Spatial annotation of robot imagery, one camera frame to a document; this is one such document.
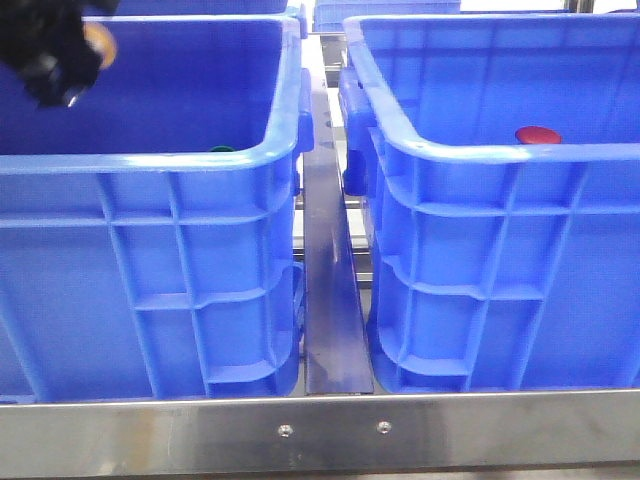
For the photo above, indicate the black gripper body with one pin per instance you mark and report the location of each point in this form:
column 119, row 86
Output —
column 43, row 43

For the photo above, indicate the yellow mushroom push button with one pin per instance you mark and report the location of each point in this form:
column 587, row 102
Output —
column 101, row 40

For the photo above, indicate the red mushroom push button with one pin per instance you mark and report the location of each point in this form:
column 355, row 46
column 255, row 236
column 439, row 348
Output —
column 537, row 135

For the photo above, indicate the blue crate behind source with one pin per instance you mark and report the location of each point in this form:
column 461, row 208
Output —
column 294, row 9

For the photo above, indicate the green mushroom push button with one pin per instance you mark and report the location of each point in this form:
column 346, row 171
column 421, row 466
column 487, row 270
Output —
column 221, row 149

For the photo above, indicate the blue plastic source crate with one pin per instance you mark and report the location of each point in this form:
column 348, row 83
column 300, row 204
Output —
column 136, row 264

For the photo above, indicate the blue crate right rear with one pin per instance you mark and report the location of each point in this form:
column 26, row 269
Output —
column 329, row 15

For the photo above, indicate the metal roller conveyor rack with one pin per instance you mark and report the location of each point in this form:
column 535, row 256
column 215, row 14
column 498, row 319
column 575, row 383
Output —
column 328, row 50

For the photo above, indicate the blue plastic target crate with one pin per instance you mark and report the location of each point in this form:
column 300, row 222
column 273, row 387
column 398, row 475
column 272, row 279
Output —
column 498, row 266

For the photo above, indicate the dark metal divider rail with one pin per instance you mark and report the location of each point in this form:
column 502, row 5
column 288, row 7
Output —
column 335, row 346

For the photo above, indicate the steel front rail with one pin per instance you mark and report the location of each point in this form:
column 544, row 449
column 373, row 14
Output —
column 366, row 434

